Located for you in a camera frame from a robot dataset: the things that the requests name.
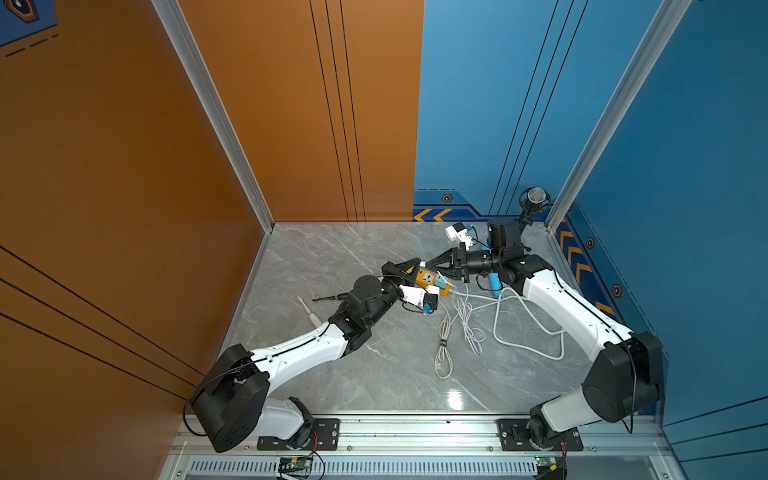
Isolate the orange power strip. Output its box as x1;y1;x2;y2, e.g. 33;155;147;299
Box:
416;268;452;296

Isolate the black electric toothbrush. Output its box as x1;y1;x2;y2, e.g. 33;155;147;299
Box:
312;292;349;302

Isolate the white usb cable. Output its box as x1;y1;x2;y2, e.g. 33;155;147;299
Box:
449;281;511;358

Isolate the beige cable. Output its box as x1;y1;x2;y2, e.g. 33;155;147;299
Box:
433;311;455;380

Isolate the teal charger cube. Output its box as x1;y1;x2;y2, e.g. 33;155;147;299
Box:
435;273;453;290

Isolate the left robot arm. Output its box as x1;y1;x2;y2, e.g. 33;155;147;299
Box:
185;258;421;453

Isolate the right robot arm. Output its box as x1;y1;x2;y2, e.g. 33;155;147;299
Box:
426;222;664;450

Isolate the white electric toothbrush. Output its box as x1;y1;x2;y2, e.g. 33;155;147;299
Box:
297;296;323;328

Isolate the blue microphone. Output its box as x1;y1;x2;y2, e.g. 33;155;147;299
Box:
489;272;503;298

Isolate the left green circuit board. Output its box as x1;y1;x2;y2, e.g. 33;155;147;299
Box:
277;456;314;478

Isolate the green circuit board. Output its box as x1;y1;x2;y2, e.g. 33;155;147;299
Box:
277;456;314;478
535;456;567;474

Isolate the right green circuit board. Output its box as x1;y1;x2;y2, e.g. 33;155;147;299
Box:
535;456;567;474

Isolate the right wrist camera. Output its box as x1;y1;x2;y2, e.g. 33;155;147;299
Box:
445;222;476;251

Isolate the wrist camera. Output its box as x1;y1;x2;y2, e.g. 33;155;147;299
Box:
399;285;440;314
445;222;476;251

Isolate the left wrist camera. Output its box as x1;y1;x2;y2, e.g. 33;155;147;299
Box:
399;285;440;314

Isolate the white power strip cord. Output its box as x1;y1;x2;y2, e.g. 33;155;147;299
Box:
467;284;598;362

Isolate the aluminium front rail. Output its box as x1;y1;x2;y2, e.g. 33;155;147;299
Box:
170;413;673;458

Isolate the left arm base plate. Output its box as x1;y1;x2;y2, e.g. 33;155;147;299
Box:
257;417;341;452

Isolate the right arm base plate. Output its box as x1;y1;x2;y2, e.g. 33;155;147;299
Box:
496;418;584;453

